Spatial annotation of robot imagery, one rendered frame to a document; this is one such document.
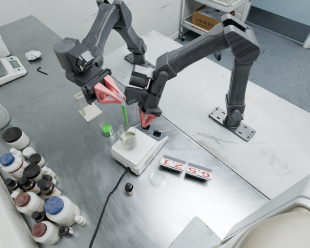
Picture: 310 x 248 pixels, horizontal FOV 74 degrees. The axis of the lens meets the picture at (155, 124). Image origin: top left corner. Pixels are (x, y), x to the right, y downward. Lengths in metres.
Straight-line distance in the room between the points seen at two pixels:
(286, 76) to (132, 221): 2.52
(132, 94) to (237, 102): 0.38
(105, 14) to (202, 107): 0.55
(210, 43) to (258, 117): 0.50
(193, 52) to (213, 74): 0.53
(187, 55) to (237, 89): 0.23
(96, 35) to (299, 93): 2.37
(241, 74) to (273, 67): 2.26
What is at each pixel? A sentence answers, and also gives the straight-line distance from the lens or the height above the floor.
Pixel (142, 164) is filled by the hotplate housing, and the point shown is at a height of 0.96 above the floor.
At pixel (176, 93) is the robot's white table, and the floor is 0.90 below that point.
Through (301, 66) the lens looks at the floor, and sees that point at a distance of 3.15.
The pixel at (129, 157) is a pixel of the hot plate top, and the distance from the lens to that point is 0.72.
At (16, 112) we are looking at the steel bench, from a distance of 1.15.
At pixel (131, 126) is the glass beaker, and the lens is 0.70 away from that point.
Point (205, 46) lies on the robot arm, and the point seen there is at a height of 1.28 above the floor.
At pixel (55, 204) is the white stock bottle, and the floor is 1.03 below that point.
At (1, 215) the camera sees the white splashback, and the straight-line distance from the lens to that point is 0.78.
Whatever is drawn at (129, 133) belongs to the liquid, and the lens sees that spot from 0.73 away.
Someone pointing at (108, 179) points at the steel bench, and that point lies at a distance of 0.80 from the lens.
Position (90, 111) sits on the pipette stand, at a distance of 0.99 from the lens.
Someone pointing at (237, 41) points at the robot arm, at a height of 1.32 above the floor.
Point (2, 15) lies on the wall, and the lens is 1.90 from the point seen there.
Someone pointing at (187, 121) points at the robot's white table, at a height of 0.90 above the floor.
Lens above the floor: 1.63
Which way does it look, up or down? 54 degrees down
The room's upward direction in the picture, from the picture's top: 2 degrees counter-clockwise
